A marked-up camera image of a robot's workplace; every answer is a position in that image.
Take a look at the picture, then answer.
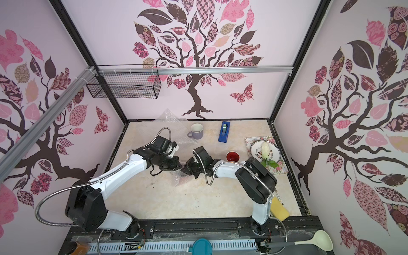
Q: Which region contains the clear bubble wrap sheet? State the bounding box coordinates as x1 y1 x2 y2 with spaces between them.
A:
170 170 194 187
140 109 198 146

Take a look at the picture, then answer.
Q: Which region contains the white mug red inside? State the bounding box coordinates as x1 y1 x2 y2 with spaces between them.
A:
226 152 240 162

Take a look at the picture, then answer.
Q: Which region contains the blue tape dispenser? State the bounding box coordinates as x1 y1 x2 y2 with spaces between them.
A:
218 121 231 143

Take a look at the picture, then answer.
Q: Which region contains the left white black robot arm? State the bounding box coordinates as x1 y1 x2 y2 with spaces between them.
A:
65 147 182 237

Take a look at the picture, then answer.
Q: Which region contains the right flexible metal conduit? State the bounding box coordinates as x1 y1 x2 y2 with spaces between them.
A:
192 149 288 243

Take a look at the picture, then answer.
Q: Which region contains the flexible metal conduit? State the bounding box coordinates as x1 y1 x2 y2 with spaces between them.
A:
192 149 288 243
35 133 179 227

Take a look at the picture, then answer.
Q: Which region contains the lavender mug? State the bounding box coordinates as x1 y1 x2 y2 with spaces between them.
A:
187 123 204 140

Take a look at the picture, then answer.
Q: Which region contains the white artificial rose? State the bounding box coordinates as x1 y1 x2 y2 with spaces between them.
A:
261 141 279 169

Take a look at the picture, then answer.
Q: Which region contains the round white plate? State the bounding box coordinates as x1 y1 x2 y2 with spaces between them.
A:
250 140 282 163

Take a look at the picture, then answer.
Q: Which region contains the floral square placemat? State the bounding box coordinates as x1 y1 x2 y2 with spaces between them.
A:
244 136 289 175

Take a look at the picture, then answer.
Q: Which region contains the teal round lid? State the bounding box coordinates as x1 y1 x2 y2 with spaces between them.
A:
187 239 213 255

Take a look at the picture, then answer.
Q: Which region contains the left flexible metal conduit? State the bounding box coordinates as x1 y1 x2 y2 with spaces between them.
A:
35 133 179 227

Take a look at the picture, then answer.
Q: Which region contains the yellow green sponge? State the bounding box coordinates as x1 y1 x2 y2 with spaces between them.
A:
271 197 290 222

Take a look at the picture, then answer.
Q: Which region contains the brown jar black lid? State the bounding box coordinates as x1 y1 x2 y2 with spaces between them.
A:
64 241 90 255

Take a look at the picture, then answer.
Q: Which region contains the cream plastic ladle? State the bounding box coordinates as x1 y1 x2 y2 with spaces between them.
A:
265 230 334 252

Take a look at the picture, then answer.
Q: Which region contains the black wire basket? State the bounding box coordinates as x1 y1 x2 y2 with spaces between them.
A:
87 64 162 99

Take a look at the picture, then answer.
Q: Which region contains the rear aluminium frame bar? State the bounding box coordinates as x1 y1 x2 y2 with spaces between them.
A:
98 65 293 75

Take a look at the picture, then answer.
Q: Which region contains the aluminium frame bar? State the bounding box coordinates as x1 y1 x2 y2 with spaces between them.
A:
1 66 97 182
98 65 293 75

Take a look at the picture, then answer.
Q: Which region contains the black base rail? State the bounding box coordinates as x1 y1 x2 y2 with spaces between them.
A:
59 216 325 255

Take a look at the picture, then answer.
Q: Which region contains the white slotted cable duct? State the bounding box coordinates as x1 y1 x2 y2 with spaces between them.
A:
88 239 257 255

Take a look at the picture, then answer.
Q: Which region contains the left aluminium frame bar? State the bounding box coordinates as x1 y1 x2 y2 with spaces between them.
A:
1 66 97 182

